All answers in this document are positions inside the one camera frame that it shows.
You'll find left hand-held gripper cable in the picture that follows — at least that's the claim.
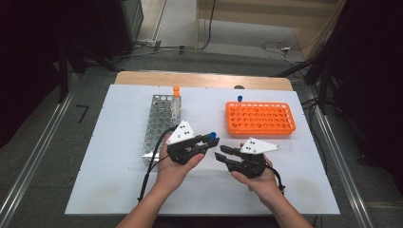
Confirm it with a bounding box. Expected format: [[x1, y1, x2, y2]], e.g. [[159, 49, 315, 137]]
[[137, 125, 180, 203]]

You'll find hand-held gripper cable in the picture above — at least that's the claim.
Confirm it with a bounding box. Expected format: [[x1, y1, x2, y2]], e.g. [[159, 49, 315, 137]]
[[137, 125, 180, 203], [267, 164, 287, 195]]

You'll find grey cable bundle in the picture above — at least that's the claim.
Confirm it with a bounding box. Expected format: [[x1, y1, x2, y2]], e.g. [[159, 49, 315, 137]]
[[132, 39, 196, 55]]

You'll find aluminium floor rail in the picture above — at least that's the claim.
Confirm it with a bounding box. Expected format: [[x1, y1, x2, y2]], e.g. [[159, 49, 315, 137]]
[[303, 85, 376, 228], [0, 71, 79, 228]]

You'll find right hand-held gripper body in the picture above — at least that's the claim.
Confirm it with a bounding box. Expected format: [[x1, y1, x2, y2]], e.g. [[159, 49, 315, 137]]
[[227, 137, 281, 180]]

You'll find white cable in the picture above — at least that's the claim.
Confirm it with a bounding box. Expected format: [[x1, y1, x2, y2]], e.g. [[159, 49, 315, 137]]
[[260, 40, 307, 67]]

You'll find black metal stand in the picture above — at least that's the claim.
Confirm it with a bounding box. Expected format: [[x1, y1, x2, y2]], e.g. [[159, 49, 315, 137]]
[[274, 51, 332, 115], [57, 37, 123, 104]]

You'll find person's left hand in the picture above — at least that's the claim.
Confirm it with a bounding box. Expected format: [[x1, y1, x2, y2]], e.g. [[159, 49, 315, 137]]
[[156, 139, 207, 195]]

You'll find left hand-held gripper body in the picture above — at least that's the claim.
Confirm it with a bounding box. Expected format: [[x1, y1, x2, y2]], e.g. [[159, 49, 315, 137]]
[[165, 120, 207, 166]]

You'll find black curtain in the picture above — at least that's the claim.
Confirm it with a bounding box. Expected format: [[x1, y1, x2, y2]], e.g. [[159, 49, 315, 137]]
[[317, 0, 403, 191], [0, 0, 106, 148]]

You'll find orange plastic test tube rack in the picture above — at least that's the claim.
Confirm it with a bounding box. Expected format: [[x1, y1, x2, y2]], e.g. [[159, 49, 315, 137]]
[[225, 101, 297, 137]]

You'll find person's right hand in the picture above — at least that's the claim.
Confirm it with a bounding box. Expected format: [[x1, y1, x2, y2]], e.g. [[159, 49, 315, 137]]
[[230, 157, 287, 209]]

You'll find right hand-held gripper cable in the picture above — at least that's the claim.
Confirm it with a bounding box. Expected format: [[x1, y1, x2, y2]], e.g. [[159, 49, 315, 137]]
[[267, 164, 287, 195]]

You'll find beige wooden partition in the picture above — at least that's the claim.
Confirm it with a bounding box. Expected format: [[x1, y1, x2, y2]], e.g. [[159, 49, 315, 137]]
[[195, 0, 347, 61]]

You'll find dark grey cabinet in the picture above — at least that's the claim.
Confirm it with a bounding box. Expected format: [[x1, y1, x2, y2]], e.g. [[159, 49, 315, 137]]
[[98, 0, 144, 60]]

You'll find black power cable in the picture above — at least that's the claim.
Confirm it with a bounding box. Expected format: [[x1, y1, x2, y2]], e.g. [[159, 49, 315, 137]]
[[182, 0, 217, 51]]

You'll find metal test tube rack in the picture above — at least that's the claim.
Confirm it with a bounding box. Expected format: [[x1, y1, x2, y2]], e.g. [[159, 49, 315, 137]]
[[141, 93, 183, 166]]

